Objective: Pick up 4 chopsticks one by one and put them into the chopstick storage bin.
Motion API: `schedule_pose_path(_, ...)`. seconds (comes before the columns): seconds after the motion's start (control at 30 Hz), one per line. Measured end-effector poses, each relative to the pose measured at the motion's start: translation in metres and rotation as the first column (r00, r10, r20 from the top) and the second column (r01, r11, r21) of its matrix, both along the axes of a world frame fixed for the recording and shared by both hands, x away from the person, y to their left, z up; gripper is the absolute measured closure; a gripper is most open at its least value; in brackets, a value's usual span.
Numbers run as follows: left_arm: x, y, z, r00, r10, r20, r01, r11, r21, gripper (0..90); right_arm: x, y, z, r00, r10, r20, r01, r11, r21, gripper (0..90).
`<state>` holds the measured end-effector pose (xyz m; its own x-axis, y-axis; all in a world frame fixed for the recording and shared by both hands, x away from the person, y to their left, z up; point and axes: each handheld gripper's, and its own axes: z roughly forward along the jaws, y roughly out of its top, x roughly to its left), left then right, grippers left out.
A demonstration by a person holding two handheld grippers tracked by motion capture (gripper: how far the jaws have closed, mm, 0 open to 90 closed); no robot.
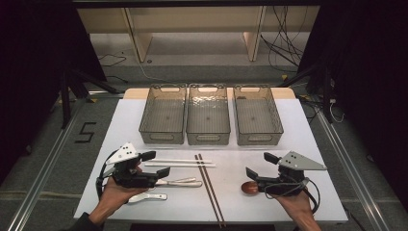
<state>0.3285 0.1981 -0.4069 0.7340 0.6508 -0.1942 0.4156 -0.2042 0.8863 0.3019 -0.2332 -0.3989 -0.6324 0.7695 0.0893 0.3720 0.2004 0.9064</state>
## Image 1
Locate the brown chopstick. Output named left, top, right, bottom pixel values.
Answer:
left=198, top=153, right=227, bottom=227
left=193, top=154, right=223, bottom=229

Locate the black cable bundle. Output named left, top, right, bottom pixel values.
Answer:
left=259, top=5, right=310, bottom=74

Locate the clear grey plastic basket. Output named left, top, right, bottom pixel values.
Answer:
left=186, top=83, right=232, bottom=146
left=233, top=84, right=285, bottom=146
left=138, top=83, right=188, bottom=145

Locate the wooden table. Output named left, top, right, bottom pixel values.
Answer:
left=123, top=87, right=296, bottom=100

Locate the black curtain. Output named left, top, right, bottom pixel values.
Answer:
left=296, top=0, right=408, bottom=213
left=0, top=0, right=109, bottom=184

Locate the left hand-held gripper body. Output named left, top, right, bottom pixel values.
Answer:
left=105, top=142, right=158, bottom=189

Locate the white floor cable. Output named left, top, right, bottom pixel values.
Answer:
left=137, top=61, right=171, bottom=84

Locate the black floor cable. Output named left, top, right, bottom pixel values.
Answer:
left=97, top=52, right=128, bottom=68
left=105, top=74, right=129, bottom=85

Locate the aluminium floor rail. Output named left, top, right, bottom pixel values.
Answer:
left=86, top=90, right=125, bottom=99
left=6, top=95, right=88, bottom=231
left=316, top=105, right=392, bottom=231

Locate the beige wooden desk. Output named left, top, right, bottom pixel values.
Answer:
left=76, top=5, right=321, bottom=64

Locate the silver metal cutlery piece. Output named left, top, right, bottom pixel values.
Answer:
left=156, top=180, right=204, bottom=189
left=156, top=177, right=197, bottom=185

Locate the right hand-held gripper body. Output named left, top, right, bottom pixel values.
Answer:
left=256, top=150, right=327, bottom=196

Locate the thin white cable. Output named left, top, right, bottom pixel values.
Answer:
left=328, top=97, right=345, bottom=124

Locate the person's left hand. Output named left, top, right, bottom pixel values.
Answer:
left=95, top=176, right=149, bottom=217

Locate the black tripod stand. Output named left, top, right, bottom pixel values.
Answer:
left=59, top=67, right=120, bottom=130
left=278, top=62, right=335, bottom=124

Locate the person's right hand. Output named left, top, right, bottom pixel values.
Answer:
left=273, top=190, right=318, bottom=223

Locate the white ceramic spoon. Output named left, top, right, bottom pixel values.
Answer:
left=127, top=192, right=168, bottom=204

